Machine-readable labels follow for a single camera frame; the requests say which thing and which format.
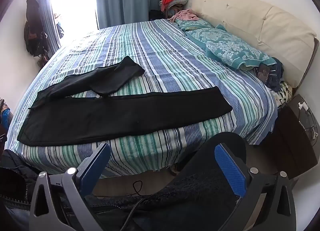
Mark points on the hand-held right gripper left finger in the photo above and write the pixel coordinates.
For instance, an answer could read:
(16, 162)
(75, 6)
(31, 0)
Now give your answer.
(95, 168)

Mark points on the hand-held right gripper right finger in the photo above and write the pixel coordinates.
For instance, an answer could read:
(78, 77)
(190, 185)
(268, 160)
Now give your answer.
(230, 171)

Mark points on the black pants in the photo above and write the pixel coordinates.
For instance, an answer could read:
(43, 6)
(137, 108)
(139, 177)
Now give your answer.
(112, 120)

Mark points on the black clothes on floor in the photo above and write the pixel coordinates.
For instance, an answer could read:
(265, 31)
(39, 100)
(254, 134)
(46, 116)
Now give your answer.
(200, 160)

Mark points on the dark brown nightstand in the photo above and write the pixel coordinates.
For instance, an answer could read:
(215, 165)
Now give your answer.
(295, 140)

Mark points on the black jacket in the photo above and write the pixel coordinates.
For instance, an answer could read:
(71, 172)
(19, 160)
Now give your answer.
(15, 183)

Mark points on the black and white patterned cloth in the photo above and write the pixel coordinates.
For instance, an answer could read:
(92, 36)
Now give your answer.
(283, 93)

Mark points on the white charger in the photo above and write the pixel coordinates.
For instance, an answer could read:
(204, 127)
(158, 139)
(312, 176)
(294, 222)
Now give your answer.
(303, 106)

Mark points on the blue bag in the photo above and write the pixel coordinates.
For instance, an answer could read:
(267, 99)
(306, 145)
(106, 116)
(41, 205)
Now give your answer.
(6, 119)

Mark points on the dark clothes pile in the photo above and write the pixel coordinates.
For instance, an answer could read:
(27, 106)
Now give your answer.
(272, 75)

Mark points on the teal patterned pillow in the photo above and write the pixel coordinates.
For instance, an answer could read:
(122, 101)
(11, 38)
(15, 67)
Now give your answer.
(230, 45)
(195, 26)

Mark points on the striped bed sheet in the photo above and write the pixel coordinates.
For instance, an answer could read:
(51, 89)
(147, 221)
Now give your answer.
(162, 58)

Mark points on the cream padded headboard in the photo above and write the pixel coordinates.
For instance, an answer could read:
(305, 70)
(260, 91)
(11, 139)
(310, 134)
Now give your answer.
(250, 20)

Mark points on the hanging dark clothes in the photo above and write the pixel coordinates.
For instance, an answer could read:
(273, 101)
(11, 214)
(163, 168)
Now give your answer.
(33, 28)

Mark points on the pink cloth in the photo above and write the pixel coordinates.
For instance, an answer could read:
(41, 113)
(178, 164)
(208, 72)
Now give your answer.
(183, 15)

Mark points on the striped blue curtain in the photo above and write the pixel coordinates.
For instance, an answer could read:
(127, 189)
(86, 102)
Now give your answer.
(43, 8)

